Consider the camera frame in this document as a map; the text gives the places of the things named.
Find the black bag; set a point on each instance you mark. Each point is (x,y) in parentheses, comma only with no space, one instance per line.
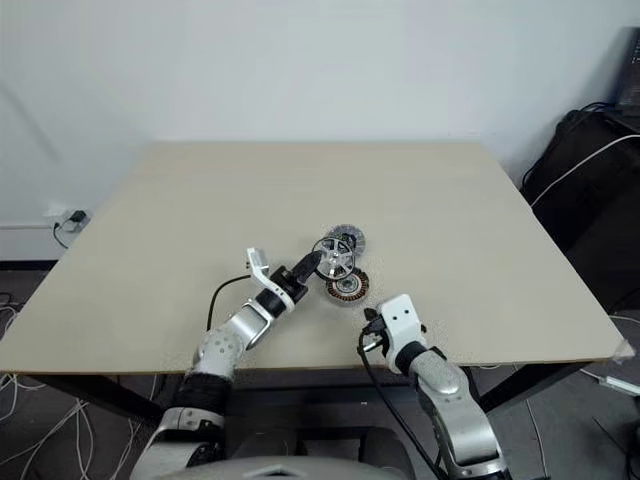
(595,215)

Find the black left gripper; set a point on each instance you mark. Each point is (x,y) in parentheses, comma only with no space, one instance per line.
(289,284)

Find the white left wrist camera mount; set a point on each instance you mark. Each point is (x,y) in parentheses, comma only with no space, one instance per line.
(255,258)

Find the dark rounded shape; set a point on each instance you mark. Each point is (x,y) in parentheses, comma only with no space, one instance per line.
(265,440)

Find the clear tape on table corner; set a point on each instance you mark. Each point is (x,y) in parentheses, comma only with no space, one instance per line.
(622,350)

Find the silver metal rotor disc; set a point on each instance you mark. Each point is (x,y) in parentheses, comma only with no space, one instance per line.
(334,257)

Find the black power adapter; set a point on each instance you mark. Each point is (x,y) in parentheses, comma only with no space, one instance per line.
(78,216)

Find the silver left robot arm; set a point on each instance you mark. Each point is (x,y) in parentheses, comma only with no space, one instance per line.
(240,325)

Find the black table frame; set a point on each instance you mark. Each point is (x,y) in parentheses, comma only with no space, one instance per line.
(75,395)

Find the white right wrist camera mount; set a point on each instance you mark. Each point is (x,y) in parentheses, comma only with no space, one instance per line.
(402,320)

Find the silver robot torso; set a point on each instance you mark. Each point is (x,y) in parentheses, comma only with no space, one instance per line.
(320,470)

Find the white round floor stand base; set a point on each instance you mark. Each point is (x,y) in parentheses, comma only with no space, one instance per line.
(629,325)

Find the grey geared motor base disc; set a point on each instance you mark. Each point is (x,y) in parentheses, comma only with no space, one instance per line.
(356,236)

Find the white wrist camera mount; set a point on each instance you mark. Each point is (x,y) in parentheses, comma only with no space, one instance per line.
(255,258)
(402,320)

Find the copper wound motor stator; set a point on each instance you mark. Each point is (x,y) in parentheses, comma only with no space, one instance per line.
(347,287)

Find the wall power outlet plug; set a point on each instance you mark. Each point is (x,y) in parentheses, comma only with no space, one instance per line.
(57,210)

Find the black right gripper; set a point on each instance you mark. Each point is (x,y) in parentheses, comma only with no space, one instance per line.
(380,332)

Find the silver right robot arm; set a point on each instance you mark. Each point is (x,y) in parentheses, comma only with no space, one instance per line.
(450,390)

